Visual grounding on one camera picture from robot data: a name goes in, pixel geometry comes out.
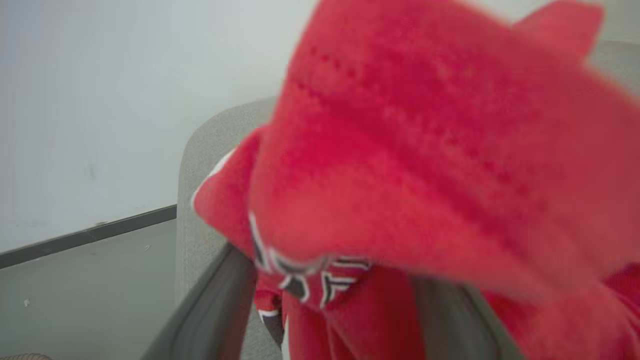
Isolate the red basketball jersey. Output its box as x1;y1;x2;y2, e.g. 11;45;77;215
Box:
191;0;640;360

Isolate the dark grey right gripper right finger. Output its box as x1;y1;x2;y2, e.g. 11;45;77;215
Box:
413;277;526;360

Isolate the dark grey baseboard strip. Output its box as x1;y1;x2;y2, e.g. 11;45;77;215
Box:
0;204;178;270

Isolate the beige fabric sofa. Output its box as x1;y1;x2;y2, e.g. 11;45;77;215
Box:
176;40;640;360

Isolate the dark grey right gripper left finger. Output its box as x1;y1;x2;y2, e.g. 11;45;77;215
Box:
141;243;259;360

